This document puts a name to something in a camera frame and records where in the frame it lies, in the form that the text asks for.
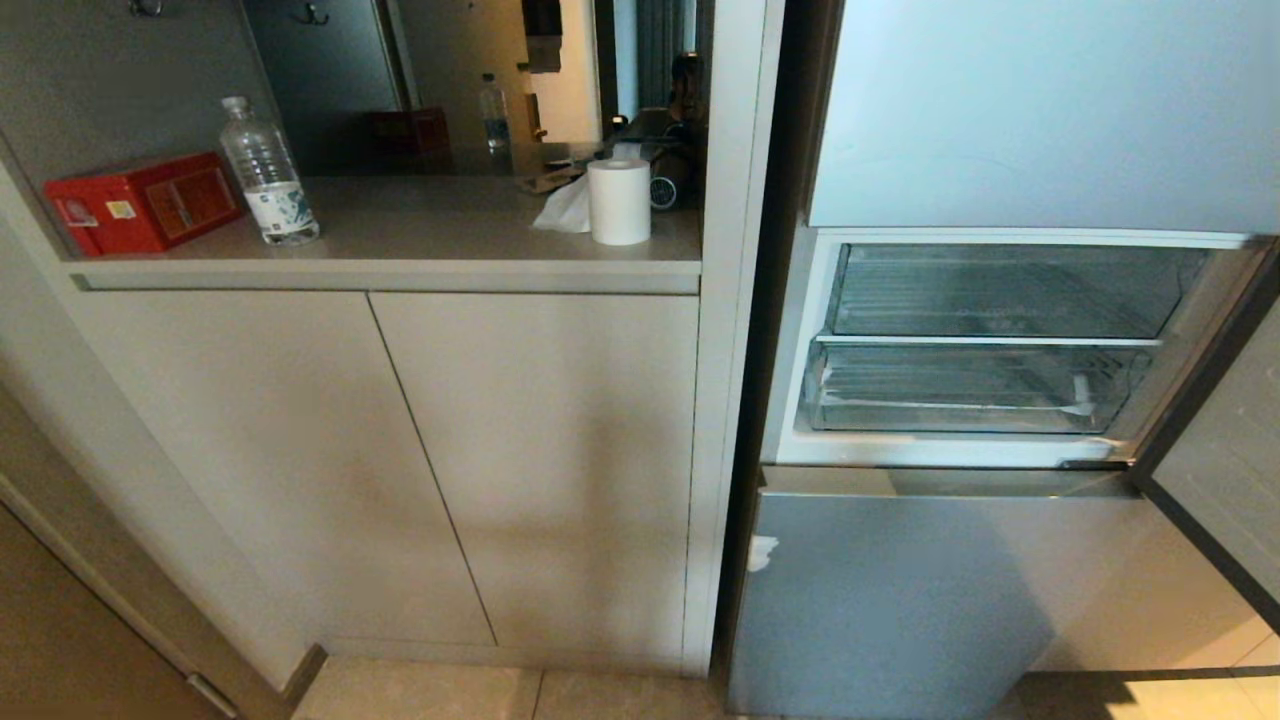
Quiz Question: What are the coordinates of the crumpled white tissue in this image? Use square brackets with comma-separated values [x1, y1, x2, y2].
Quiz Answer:
[532, 177, 593, 235]

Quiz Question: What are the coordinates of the black hair dryer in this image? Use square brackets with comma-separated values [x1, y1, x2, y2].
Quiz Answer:
[648, 150, 701, 211]

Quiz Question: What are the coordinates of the clear fridge drawer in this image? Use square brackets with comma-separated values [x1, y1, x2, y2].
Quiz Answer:
[827, 243, 1213, 341]
[803, 340, 1159, 435]

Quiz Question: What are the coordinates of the white paper towel roll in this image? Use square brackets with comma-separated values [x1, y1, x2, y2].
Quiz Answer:
[587, 158, 653, 247]

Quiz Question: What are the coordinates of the beige cabinet door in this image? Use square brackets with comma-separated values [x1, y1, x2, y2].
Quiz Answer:
[368, 292, 700, 651]
[70, 290, 498, 648]

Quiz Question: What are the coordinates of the grey fridge door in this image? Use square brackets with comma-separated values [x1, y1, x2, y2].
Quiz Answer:
[806, 0, 1280, 237]

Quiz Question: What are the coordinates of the open fridge door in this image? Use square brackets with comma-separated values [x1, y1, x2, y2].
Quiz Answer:
[1130, 238, 1280, 634]

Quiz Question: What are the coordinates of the silver fridge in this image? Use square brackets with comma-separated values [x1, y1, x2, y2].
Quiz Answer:
[727, 0, 1280, 720]

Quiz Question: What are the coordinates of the red cardboard box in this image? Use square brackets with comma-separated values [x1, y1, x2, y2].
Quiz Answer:
[43, 152, 243, 258]

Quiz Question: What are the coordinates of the clear plastic water bottle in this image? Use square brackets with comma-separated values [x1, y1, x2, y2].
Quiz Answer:
[219, 96, 321, 247]

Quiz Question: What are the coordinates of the silver fridge door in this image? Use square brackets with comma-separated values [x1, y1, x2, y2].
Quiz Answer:
[727, 466, 1263, 720]

